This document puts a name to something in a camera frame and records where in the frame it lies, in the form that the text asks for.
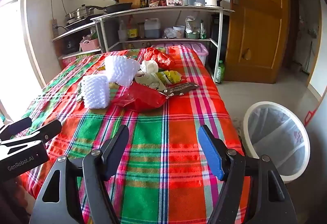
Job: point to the white foam fruit net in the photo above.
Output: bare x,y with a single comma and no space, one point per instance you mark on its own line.
120,70
94,91

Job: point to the pink printed box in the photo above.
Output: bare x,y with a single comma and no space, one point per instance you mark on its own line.
174,0

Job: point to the red plastic bag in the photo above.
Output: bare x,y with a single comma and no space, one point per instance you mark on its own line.
143,98

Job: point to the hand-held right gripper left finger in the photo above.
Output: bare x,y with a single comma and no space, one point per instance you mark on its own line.
120,147

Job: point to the red sauce jar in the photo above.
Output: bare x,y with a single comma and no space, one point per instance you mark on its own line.
154,1
163,1

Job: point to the green food packet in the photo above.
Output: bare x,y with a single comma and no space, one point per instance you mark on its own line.
203,32

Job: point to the red foil snack bag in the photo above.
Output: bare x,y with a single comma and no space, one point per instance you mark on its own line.
158,59

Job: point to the green bowl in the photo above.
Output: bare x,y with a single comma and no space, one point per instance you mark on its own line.
193,35

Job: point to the black induction cooker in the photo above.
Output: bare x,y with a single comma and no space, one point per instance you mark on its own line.
78,23

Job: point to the white power strip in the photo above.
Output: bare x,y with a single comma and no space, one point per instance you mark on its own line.
54,28

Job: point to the white metal kitchen shelf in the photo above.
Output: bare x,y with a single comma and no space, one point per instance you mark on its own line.
163,9

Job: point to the white printed food packet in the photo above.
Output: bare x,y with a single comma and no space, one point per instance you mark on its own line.
149,82

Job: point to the red plastic jug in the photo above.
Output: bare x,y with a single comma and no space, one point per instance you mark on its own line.
310,116

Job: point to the low white stove shelf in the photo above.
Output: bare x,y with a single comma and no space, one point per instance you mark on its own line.
76,28

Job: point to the translucent bin liner bag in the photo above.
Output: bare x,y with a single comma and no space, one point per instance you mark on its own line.
278,142

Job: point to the steel steamer pot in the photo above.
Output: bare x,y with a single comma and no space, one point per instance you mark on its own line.
81,12

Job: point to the white plastic bag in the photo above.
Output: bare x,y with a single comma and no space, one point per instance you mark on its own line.
150,67

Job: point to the red green plaid tablecloth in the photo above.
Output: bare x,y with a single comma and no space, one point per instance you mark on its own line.
153,137

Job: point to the clear plastic bottle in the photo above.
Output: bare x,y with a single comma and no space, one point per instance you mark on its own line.
122,32

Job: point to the green drink bottle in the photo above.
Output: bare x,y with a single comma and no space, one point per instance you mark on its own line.
220,73

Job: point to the white plastic tub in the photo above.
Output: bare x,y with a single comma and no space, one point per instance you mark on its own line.
178,32

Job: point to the white round trash bin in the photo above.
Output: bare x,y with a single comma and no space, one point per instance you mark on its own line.
247,124

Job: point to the pink plastic basket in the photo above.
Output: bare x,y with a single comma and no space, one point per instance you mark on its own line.
89,44

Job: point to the small tan door hook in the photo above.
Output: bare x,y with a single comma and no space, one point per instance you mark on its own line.
246,54

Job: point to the brown wooden door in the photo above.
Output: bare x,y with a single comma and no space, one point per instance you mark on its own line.
255,22

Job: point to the printed food bag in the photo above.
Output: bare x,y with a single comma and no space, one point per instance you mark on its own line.
193,24

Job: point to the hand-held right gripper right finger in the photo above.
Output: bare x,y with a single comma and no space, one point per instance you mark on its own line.
212,152

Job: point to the clear plastic bag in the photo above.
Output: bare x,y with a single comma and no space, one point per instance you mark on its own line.
168,33

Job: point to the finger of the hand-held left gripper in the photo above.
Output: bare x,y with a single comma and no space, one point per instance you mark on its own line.
47,130
18,124

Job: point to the yellow green snack packet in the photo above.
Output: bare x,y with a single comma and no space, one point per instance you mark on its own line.
171,76

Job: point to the dark brown snack wrapper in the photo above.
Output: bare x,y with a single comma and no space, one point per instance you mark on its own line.
178,89

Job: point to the yellow label bottle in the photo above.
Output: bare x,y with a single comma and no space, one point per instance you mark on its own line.
132,33

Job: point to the pink lidded storage box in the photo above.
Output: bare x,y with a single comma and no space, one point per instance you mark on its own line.
196,51

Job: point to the black wok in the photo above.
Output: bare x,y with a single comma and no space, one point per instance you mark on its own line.
118,6

